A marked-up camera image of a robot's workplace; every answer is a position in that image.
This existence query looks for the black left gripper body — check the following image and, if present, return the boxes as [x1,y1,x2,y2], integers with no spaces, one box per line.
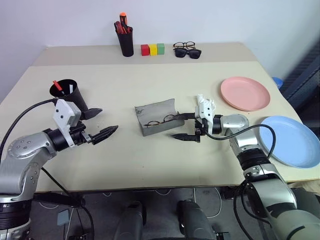
[69,122,97,146]

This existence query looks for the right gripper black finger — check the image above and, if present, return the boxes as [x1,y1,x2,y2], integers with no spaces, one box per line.
[174,112,198,121]
[170,133,202,144]

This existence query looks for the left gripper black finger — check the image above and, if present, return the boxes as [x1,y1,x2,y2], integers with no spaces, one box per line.
[80,107,104,121]
[90,125,119,146]

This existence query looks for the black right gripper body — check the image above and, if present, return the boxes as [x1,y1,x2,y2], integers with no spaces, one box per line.
[193,117,209,138]

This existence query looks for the wide black plastic cup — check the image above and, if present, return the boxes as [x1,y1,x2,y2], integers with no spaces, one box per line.
[49,78,89,114]

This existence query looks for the grey glasses case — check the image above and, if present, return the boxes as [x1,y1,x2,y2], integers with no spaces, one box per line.
[134,98,186,138]

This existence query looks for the tortoiseshell round glasses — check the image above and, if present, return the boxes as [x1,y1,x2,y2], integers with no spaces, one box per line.
[144,114,179,128]

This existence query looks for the red and black pen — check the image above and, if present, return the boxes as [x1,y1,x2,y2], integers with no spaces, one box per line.
[52,80,67,96]

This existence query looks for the pink plate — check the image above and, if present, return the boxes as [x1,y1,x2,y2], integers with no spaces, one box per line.
[220,76,272,113]

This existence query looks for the black sunglasses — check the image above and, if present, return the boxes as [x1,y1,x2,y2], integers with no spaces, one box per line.
[173,48,203,60]

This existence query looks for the tall black tool holder cup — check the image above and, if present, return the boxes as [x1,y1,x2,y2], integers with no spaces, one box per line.
[116,31,135,58]

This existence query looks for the grey floor box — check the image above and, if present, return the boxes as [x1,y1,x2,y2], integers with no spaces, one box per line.
[57,209,70,226]

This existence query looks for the dark rounded shape under table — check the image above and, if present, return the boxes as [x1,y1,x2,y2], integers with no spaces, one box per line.
[175,199,217,240]
[114,200,147,240]

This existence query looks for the blue round container lid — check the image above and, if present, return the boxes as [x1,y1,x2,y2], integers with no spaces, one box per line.
[271,76,284,89]

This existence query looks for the blue plate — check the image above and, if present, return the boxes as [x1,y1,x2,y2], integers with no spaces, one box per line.
[258,115,320,170]

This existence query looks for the dark furniture beside table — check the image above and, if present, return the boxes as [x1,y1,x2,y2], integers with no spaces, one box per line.
[281,34,320,119]

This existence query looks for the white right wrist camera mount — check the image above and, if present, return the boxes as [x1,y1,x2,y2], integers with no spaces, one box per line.
[194,100,216,135]

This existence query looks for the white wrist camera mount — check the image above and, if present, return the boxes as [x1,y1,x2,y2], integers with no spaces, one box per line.
[194,100,216,135]
[52,98,82,149]

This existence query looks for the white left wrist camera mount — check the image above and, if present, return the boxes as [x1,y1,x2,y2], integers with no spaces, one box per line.
[52,98,82,149]

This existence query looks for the black floor cable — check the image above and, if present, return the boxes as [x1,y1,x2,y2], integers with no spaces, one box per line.
[40,166,95,240]

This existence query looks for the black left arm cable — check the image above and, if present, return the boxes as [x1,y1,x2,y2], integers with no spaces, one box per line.
[0,97,59,161]

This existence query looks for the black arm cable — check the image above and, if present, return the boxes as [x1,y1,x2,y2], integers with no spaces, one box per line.
[204,123,277,226]
[0,97,59,161]

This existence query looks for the black under-table bracket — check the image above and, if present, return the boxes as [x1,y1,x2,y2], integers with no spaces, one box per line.
[32,191,85,209]

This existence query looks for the thin dark frame glasses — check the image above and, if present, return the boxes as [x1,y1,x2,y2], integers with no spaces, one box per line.
[172,41,197,51]

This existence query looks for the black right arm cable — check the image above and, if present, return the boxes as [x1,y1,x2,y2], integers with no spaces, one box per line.
[204,123,277,226]

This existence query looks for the white floor cable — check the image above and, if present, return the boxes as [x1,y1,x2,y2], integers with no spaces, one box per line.
[193,186,223,219]

